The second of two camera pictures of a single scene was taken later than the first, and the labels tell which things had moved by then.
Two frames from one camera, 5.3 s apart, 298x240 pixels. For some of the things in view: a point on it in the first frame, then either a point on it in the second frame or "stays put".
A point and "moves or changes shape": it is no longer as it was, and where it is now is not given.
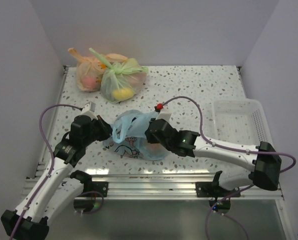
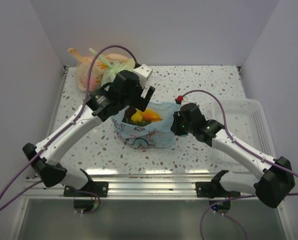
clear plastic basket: x=238 y=121 stays put
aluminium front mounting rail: x=173 y=185 stays put
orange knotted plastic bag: x=90 y=70 stays put
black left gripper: x=107 y=129 → x=140 y=102
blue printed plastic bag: x=129 y=138 moves or changes shape
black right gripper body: x=151 y=139 → x=184 y=128
